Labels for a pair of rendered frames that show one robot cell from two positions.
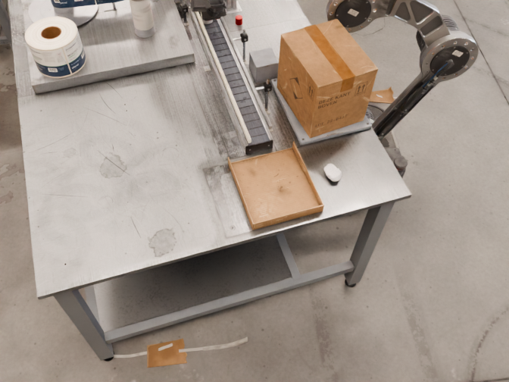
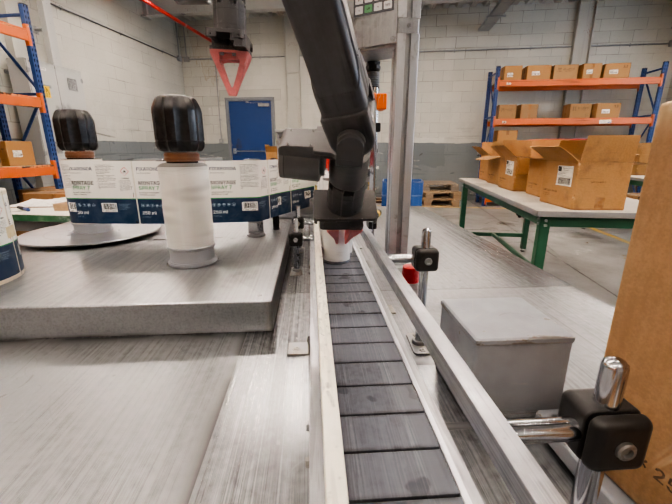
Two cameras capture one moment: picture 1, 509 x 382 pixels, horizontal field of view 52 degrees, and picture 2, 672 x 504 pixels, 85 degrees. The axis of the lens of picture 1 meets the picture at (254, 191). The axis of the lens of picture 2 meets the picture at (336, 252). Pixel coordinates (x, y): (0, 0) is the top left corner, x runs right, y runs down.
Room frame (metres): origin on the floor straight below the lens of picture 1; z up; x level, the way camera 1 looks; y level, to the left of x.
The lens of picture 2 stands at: (1.29, 0.05, 1.09)
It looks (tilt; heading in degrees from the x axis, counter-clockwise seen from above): 16 degrees down; 16
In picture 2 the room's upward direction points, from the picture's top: straight up
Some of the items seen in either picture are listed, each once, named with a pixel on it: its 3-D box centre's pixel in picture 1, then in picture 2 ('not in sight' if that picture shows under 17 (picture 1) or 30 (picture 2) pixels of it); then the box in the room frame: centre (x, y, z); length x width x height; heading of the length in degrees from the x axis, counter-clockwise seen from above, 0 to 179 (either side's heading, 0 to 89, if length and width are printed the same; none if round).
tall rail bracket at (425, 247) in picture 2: (238, 46); (406, 289); (1.75, 0.09, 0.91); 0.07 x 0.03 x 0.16; 110
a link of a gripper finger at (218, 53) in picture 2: not in sight; (233, 70); (1.96, 0.45, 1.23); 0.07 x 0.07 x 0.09; 20
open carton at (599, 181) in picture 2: not in sight; (586, 171); (3.66, -0.71, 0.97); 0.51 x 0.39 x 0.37; 104
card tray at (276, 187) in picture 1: (274, 183); not in sight; (1.09, -0.07, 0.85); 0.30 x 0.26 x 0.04; 20
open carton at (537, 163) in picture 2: not in sight; (560, 168); (4.07, -0.69, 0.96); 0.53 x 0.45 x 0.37; 100
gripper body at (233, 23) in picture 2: not in sight; (230, 25); (1.95, 0.44, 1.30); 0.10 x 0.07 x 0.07; 20
